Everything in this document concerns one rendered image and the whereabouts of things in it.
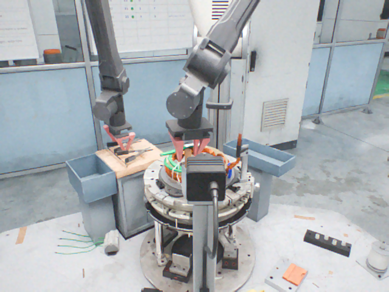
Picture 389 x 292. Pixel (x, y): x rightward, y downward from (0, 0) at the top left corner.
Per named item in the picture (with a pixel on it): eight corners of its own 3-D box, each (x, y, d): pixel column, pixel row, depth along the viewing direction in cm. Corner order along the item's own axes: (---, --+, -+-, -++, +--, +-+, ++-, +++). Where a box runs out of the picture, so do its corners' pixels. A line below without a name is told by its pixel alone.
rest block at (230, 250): (223, 259, 99) (223, 253, 98) (223, 247, 104) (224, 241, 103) (236, 260, 98) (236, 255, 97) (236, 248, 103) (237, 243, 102)
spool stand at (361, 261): (379, 281, 96) (388, 257, 92) (354, 261, 103) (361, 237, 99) (398, 271, 99) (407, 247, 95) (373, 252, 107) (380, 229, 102)
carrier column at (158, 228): (158, 262, 100) (155, 208, 91) (155, 257, 102) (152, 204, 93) (165, 259, 101) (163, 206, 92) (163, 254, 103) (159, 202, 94)
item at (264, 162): (286, 220, 122) (296, 156, 110) (271, 233, 115) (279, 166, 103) (236, 194, 138) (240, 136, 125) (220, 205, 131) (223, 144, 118)
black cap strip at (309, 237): (348, 257, 105) (350, 252, 104) (302, 241, 112) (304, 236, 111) (351, 248, 108) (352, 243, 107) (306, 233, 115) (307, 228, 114)
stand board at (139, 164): (117, 179, 100) (116, 172, 99) (95, 157, 114) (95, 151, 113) (169, 161, 111) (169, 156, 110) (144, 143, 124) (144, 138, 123)
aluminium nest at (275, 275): (292, 298, 90) (293, 292, 89) (264, 282, 95) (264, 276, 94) (307, 273, 99) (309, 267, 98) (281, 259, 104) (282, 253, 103)
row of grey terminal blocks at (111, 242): (118, 255, 105) (117, 245, 104) (104, 257, 105) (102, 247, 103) (120, 235, 114) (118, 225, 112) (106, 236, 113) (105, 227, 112)
